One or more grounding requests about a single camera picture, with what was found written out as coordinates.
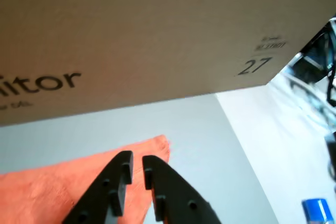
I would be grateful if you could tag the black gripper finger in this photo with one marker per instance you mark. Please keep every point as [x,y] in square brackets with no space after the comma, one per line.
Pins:
[102,197]
[181,197]

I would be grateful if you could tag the orange terry towel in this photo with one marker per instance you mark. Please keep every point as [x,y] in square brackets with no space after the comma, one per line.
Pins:
[47,192]

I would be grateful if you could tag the blue cylindrical object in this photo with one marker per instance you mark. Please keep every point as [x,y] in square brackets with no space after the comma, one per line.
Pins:
[317,212]

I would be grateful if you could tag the cardboard monitor box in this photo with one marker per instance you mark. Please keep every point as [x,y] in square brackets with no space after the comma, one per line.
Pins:
[157,37]

